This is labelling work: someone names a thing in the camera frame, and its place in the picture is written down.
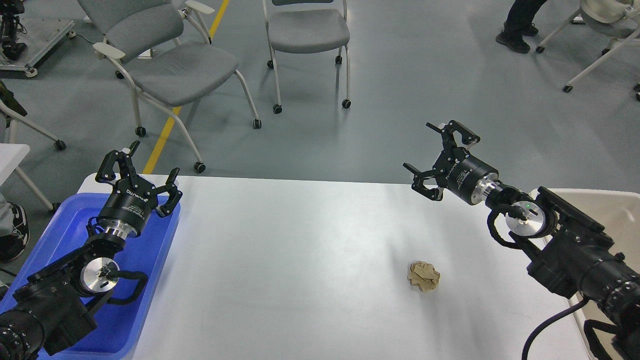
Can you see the white chair leg left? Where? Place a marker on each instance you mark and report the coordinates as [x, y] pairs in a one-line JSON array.
[[13, 112]]

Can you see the brown paper ball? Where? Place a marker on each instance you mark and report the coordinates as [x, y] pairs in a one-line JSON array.
[[423, 275]]

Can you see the beige plastic bin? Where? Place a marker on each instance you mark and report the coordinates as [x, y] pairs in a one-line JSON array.
[[619, 213]]

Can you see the grey chair with armrests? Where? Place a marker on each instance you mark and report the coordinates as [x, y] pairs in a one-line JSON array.
[[165, 54]]

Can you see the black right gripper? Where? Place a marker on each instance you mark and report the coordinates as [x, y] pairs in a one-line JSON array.
[[456, 169]]

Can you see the black shoe left edge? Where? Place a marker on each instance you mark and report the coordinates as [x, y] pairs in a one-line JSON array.
[[14, 232]]

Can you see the grey chair centre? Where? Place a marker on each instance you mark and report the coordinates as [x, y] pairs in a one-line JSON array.
[[308, 31]]

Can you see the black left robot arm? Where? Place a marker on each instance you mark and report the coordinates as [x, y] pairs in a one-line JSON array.
[[56, 307]]

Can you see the metal cart platform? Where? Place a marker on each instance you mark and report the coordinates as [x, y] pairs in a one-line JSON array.
[[25, 41]]

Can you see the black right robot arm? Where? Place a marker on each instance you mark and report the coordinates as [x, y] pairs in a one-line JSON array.
[[569, 251]]

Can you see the person in dark trousers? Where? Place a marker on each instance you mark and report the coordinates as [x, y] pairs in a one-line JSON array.
[[519, 23]]

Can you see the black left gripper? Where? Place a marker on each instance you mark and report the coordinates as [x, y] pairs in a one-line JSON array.
[[129, 206]]

